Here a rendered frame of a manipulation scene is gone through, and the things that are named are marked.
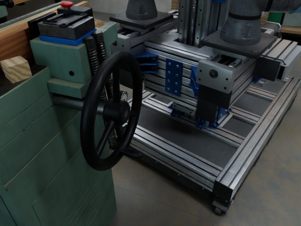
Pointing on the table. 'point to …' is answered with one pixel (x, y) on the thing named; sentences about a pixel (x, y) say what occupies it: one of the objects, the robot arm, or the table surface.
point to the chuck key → (55, 18)
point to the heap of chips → (99, 23)
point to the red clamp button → (66, 4)
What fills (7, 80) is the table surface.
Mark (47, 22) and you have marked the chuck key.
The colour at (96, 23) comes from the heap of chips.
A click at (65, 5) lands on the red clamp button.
